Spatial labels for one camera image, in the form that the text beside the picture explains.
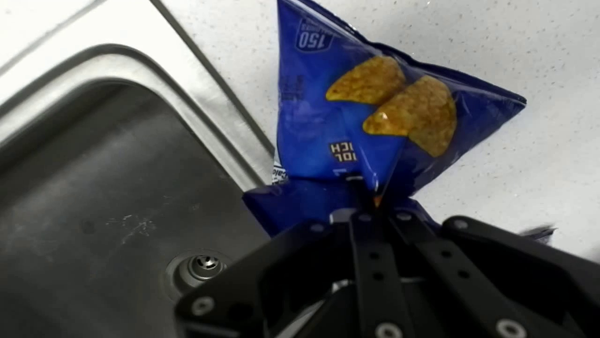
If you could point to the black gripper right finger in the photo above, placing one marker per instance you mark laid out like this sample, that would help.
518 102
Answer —
475 294

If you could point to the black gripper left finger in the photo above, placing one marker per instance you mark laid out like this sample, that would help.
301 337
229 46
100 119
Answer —
376 283

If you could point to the blue Doritos chip bag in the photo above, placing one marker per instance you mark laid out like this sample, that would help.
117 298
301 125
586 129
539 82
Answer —
325 125

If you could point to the round sink drain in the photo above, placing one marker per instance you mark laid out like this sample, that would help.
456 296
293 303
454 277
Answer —
203 268

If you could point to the stainless steel double sink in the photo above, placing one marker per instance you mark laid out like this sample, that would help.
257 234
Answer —
94 189

